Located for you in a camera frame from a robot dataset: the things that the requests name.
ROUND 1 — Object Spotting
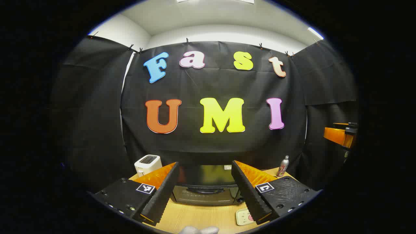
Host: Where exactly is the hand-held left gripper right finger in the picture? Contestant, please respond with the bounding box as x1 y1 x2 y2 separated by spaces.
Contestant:
231 160 321 226

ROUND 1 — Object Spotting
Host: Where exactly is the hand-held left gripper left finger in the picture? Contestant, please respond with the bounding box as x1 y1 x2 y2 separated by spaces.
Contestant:
92 162 180 227

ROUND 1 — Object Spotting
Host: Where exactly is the white square plate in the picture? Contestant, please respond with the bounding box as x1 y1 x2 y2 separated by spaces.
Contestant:
236 208 257 226

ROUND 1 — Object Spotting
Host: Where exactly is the black electric oven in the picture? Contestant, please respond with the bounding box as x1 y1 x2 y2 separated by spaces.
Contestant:
172 164 245 206

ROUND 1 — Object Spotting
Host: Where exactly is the white toaster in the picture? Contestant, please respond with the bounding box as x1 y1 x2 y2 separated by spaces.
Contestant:
134 155 163 177

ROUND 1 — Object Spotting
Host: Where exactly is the silver drink bottle pink label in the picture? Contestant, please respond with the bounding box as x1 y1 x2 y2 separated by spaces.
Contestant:
276 155 290 177

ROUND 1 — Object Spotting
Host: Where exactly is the ceiling light panel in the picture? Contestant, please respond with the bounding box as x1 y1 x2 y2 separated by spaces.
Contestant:
308 27 324 40
177 0 254 4

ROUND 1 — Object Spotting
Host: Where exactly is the black backdrop cloth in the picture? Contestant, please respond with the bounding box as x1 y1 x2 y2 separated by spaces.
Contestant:
49 35 359 192

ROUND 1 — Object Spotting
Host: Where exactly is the row of black cloth clips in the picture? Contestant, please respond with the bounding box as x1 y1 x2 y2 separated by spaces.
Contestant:
89 31 320 57

